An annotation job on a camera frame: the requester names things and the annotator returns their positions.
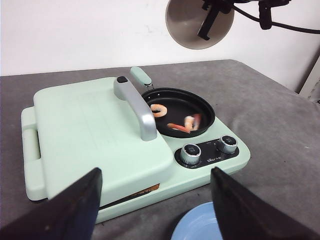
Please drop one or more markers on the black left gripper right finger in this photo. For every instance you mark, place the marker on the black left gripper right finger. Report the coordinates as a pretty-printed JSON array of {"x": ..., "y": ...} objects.
[{"x": 241, "y": 215}]

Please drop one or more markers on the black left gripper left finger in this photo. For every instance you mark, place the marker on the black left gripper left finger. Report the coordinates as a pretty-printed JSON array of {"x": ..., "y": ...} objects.
[{"x": 70, "y": 215}]

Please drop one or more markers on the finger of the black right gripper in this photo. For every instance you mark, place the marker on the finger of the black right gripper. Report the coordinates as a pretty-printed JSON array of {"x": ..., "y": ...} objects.
[{"x": 213, "y": 7}]

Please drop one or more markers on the beige ribbed bowl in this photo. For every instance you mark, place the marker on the beige ribbed bowl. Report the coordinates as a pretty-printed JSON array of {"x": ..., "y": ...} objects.
[{"x": 184, "y": 18}]

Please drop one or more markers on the toast slice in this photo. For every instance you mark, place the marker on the toast slice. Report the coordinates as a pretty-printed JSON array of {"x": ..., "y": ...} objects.
[{"x": 147, "y": 190}]

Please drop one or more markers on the mint green breakfast maker base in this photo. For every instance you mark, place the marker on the mint green breakfast maker base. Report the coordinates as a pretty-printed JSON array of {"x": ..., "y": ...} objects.
[{"x": 184, "y": 178}]

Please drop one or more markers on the pink shrimp right side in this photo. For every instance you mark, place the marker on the pink shrimp right side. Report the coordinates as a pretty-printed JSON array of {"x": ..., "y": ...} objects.
[{"x": 192, "y": 122}]

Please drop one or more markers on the straight pink shrimp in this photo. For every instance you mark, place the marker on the straight pink shrimp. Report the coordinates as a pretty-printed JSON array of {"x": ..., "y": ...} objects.
[{"x": 177, "y": 127}]

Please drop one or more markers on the curled pink shrimp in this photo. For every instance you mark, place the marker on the curled pink shrimp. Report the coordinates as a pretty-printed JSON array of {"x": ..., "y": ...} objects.
[{"x": 158, "y": 110}]

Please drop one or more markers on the blue round plate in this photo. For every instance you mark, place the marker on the blue round plate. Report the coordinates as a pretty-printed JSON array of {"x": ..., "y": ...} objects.
[{"x": 200, "y": 223}]

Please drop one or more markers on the right silver control knob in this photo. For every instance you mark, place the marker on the right silver control knob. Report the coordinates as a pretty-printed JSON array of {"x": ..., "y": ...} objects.
[{"x": 227, "y": 144}]

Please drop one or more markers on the silver control knob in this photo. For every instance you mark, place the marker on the silver control knob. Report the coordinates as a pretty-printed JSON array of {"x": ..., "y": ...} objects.
[
  {"x": 190, "y": 154},
  {"x": 227, "y": 144}
]

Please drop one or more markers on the left silver control knob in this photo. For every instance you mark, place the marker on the left silver control knob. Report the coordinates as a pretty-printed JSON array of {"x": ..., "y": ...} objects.
[{"x": 190, "y": 154}]

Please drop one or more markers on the grey table cloth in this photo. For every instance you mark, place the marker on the grey table cloth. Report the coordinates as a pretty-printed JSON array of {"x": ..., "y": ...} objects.
[{"x": 280, "y": 128}]

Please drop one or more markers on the black round frying pan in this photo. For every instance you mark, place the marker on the black round frying pan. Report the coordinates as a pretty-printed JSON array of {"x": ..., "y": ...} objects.
[{"x": 179, "y": 103}]

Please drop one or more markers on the white furniture at right edge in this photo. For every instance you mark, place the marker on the white furniture at right edge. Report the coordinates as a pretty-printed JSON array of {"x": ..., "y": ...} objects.
[{"x": 311, "y": 87}]

